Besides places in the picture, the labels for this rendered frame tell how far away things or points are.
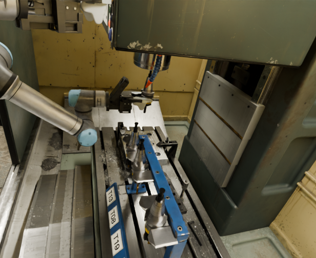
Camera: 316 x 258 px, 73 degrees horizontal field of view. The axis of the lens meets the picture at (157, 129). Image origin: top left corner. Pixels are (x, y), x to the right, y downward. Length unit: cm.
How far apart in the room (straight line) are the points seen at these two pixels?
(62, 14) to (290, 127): 89
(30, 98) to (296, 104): 96
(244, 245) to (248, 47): 114
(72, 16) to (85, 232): 92
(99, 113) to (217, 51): 147
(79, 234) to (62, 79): 132
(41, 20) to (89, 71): 151
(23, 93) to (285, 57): 87
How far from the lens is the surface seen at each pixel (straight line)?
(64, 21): 51
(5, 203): 130
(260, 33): 76
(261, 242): 160
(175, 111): 235
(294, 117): 101
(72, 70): 200
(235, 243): 147
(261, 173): 113
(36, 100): 83
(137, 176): 74
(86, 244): 113
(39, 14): 51
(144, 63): 89
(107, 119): 196
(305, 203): 144
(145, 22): 59
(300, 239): 153
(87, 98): 96
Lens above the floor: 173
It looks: 31 degrees down
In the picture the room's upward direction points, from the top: 11 degrees clockwise
